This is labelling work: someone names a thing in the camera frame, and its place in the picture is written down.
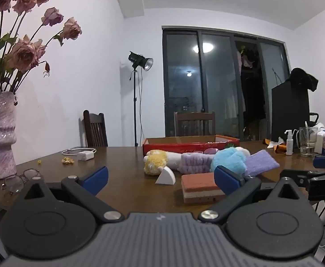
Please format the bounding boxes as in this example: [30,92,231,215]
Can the purple knitted cloth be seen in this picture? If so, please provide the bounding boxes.
[244,149,280,177]

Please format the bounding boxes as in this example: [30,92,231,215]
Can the yellow and white alpaca plush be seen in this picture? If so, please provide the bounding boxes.
[143,149,185,176]

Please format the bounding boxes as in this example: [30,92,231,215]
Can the clear glass cup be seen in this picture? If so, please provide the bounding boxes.
[299,126,318,157]

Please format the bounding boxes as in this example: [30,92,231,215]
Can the eyeglasses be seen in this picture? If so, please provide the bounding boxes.
[2,168,44,194]

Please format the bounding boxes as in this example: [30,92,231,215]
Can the dark wooden chair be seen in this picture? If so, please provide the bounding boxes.
[83,110,108,148]
[174,111,216,137]

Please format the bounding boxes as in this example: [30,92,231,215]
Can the red cardboard box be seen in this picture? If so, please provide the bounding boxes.
[142,134,240,156]

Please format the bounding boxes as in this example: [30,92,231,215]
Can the red and pink sponge block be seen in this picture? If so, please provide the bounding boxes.
[181,172,226,204]

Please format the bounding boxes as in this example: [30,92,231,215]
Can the studio light on stand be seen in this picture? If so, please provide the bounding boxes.
[128,51,154,147]

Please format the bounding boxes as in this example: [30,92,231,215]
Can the white wedge makeup sponge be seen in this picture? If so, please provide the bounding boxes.
[155,166,176,186]

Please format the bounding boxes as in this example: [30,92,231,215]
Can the pink hanging garment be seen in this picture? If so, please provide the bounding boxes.
[237,51,252,69]

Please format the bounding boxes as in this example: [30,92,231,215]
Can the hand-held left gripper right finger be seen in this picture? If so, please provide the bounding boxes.
[198,165,309,224]

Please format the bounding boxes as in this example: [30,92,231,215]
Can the white tissue pack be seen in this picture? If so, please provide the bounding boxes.
[317,122,325,155]

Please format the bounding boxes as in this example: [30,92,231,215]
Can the black sliding glass door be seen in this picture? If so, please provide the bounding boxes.
[161,26,287,142]

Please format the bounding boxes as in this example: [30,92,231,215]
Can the blue round plush toy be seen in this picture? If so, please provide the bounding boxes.
[210,147,248,177]

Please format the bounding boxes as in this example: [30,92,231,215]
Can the dried pink roses bouquet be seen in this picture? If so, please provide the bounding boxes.
[0,0,82,95]

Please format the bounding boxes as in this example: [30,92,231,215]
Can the black garment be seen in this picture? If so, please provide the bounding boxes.
[286,67,319,92]

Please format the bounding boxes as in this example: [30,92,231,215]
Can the white charger cable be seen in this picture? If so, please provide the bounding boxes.
[61,147,97,156]

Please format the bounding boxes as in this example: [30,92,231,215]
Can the crumpled white tissue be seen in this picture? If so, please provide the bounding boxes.
[267,137,285,148]

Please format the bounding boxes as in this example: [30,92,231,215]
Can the white spray bottle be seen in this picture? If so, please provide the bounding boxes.
[284,129,294,156]

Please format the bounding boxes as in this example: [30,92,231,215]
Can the pink knitted cloth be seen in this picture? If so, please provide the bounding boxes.
[178,152,221,173]

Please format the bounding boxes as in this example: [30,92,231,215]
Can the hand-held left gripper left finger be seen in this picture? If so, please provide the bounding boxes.
[18,166,124,223]

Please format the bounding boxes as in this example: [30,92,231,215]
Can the white fluffy item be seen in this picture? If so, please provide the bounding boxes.
[235,146,251,158]

